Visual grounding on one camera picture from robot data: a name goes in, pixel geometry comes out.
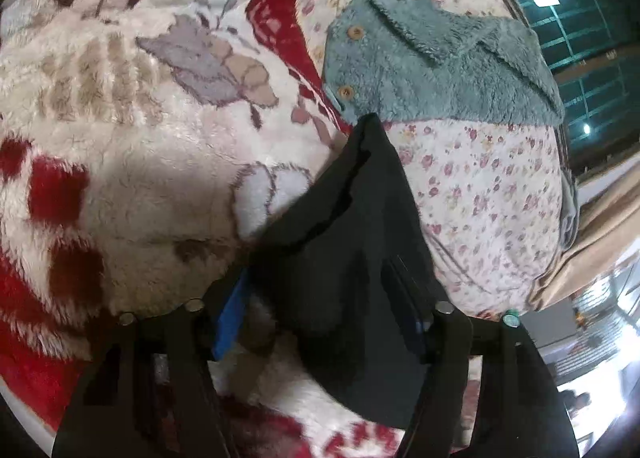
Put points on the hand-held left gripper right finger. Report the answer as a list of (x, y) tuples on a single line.
[(419, 333)]

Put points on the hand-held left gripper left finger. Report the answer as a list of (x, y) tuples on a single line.
[(231, 320)]

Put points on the black pants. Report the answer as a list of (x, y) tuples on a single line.
[(330, 248)]

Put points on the floral bed sheet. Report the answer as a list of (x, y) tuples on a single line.
[(490, 198)]

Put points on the red cream fluffy blanket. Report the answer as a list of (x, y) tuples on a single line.
[(150, 163)]

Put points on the grey blue cloth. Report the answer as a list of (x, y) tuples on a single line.
[(570, 218)]

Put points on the beige curtain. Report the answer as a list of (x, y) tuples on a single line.
[(600, 218)]

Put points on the teal fleece jacket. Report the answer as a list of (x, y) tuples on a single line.
[(440, 73)]

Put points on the teal gridded window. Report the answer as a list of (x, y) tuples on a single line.
[(590, 38)]

